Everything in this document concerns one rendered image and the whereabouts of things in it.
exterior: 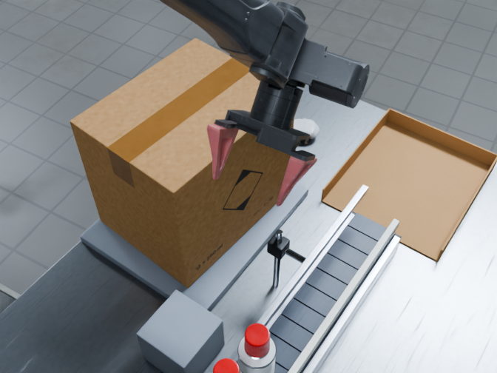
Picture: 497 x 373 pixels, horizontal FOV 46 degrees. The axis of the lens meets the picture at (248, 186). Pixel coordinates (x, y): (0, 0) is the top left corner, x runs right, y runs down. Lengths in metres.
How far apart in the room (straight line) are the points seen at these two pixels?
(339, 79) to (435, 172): 0.65
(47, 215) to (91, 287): 1.25
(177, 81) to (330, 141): 0.45
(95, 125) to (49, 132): 1.71
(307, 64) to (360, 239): 0.48
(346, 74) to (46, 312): 0.70
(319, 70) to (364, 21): 2.55
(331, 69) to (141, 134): 0.36
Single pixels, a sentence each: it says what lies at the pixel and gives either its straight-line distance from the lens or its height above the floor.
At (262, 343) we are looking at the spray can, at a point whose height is 1.08.
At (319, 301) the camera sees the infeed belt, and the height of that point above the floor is 0.88.
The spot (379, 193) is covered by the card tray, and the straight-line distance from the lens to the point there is 1.26.
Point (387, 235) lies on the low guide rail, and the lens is 1.09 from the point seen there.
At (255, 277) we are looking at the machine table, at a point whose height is 0.83.
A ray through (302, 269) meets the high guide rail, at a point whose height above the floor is 0.96.
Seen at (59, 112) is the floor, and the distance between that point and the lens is 2.78.
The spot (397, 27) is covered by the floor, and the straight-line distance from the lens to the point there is 3.25.
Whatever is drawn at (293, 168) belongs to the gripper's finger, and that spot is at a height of 1.23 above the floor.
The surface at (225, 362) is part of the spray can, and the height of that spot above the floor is 1.08.
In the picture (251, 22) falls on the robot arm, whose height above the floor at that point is 1.43.
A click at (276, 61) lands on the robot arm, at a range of 0.67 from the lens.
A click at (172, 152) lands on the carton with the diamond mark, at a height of 1.12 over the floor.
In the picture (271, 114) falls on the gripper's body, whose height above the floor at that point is 1.27.
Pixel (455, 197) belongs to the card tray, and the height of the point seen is 0.83.
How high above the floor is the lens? 1.78
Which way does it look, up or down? 49 degrees down
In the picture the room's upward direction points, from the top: straight up
